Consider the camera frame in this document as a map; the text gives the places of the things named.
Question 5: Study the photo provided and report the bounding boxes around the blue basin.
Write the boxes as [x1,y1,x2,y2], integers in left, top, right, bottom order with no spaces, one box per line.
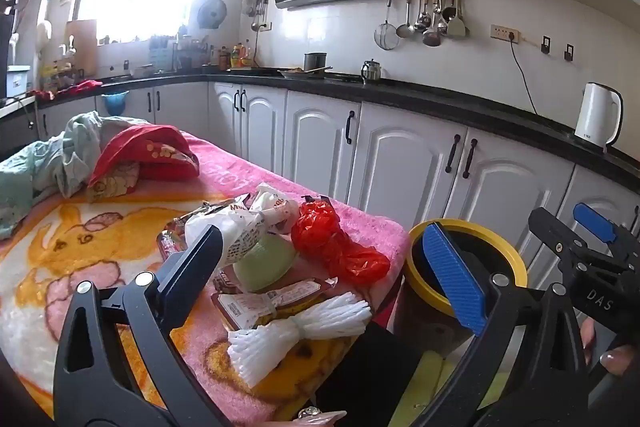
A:
[102,91,131,116]

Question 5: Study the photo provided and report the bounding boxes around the white printed plastic bag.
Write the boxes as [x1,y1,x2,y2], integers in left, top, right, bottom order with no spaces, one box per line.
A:
[248,183,301,235]

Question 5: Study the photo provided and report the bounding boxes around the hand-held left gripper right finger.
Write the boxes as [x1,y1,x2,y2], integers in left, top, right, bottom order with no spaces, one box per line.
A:
[422,222,617,427]

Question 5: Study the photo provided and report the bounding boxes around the group of condiment bottles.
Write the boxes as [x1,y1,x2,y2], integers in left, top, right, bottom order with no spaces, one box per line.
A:
[220,42,253,70]

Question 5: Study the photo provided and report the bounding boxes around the row of hanging kitchen utensils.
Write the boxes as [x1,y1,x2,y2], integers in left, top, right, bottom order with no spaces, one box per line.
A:
[396,0,473,48]

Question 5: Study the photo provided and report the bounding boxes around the person's right hand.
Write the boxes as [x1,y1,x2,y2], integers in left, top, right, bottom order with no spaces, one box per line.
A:
[581,319,640,377]

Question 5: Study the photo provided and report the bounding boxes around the red plastic bag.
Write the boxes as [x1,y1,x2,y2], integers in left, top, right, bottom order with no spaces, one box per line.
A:
[291,201,391,285]

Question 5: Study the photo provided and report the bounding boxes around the white foam net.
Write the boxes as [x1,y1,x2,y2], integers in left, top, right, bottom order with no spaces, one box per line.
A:
[227,292,373,388]

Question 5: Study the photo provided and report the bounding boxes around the light green garment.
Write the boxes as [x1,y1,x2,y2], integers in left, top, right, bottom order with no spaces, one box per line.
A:
[0,111,151,240]

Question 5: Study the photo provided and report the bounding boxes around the wire strainer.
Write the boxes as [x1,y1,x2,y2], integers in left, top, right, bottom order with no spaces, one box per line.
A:
[374,0,401,51]

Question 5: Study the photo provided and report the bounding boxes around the white base cabinets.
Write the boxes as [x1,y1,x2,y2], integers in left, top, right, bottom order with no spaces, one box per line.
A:
[35,79,640,303]

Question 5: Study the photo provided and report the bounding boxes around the red printed cloth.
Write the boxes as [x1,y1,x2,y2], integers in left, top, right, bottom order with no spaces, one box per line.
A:
[87,124,201,202]

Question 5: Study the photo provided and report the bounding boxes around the printed pink blanket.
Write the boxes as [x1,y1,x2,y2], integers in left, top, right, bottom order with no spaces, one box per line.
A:
[0,127,413,427]

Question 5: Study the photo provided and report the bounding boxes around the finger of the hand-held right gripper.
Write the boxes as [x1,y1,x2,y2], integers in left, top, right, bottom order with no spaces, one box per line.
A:
[529,207,591,265]
[574,203,618,244]

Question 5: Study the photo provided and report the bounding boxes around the white electric kettle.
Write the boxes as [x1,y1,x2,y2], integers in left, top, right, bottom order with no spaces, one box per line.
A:
[574,82,624,148]

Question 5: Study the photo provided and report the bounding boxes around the yellow-rimmed black trash can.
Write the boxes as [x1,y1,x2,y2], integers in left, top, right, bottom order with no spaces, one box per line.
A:
[392,218,529,360]

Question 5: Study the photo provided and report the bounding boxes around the red rag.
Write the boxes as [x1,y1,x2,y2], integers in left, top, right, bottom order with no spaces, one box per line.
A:
[35,79,103,100]

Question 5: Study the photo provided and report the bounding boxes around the brown snack packet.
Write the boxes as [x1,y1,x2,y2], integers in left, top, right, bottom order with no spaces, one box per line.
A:
[212,276,337,333]

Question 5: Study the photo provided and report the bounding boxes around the person's left hand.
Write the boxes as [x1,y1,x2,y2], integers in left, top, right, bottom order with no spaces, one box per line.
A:
[260,408,348,427]

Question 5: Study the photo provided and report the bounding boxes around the black power cable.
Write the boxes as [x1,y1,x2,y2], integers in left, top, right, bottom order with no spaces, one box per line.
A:
[509,38,540,115]

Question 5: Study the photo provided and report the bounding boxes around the green mesh sponge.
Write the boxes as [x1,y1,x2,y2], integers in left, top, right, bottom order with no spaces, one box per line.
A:
[234,234,297,293]

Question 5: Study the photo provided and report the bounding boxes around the wooden cutting board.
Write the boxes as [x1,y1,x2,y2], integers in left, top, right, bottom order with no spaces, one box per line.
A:
[65,19,98,75]

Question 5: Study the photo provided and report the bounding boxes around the person's black clothing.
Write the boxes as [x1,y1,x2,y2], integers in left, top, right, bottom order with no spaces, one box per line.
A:
[310,322,426,427]

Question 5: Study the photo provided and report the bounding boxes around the steel teapot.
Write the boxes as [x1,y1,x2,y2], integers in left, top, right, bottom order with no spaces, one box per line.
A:
[361,59,383,85]

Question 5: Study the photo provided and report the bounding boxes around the white crumpled plastic bag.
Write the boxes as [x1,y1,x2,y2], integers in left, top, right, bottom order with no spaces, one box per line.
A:
[185,207,266,265]

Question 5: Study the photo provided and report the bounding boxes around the crumpled brown snack wrapper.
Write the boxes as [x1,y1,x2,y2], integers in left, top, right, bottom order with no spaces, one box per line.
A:
[172,194,251,230]

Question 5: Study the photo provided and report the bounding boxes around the round wall fan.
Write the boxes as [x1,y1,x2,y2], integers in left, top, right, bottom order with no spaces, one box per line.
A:
[196,0,228,30]

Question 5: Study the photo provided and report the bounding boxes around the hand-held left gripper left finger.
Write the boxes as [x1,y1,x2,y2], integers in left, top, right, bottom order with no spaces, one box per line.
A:
[52,226,224,427]

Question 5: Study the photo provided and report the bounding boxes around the small hanging utensil rack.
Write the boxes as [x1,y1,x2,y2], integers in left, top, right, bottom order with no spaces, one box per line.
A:
[247,0,271,32]

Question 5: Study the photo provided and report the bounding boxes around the wall power strip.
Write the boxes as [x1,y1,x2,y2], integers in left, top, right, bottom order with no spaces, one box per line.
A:
[491,24,522,44]

